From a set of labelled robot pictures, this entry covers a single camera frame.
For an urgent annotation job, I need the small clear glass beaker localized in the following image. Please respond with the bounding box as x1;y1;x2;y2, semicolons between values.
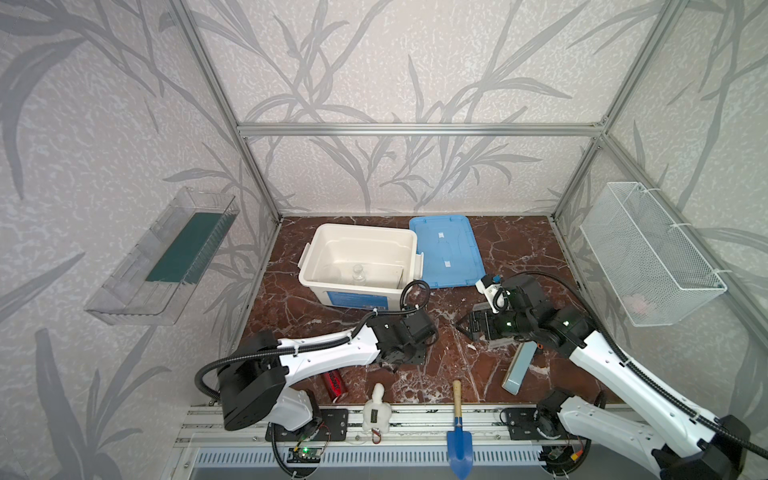
352;264;367;285

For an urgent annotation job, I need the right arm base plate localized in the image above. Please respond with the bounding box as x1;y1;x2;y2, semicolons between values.
500;406;558;441

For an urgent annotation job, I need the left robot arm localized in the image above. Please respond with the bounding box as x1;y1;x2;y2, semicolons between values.
194;280;439;432

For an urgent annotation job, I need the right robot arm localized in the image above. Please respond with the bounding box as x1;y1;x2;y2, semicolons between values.
455;271;767;479

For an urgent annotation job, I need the white plastic storage bin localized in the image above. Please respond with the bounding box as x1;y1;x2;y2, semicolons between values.
298;223;424;310

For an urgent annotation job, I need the clear acrylic test tube rack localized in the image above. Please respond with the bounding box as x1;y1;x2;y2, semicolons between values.
479;338;520;352

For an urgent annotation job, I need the red spray bottle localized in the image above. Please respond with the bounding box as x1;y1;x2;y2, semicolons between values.
322;369;348;403

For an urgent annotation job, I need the white plastic figurine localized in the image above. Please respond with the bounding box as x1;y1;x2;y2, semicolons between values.
362;383;392;434

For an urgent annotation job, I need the blue plastic bin lid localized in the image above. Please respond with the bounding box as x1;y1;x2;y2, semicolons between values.
409;215;486;289

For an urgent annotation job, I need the clear wall shelf green liner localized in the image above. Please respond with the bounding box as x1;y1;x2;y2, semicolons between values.
84;187;240;326

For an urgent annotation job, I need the aluminium front rail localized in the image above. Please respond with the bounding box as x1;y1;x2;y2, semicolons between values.
173;404;682;450

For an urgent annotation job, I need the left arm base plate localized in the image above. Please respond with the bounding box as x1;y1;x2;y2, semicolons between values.
266;408;349;443

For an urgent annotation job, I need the white wire mesh basket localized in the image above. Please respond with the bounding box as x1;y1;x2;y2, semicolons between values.
580;182;727;327

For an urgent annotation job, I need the blue garden trowel wooden handle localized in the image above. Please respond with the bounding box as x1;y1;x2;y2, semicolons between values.
446;380;473;480

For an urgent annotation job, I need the teal grey rectangular box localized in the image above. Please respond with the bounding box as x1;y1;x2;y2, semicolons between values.
502;342;538;395

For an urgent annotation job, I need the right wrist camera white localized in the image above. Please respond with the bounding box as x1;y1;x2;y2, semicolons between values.
475;274;508;314

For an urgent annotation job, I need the green circuit board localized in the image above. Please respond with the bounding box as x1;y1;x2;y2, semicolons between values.
286;447;324;464

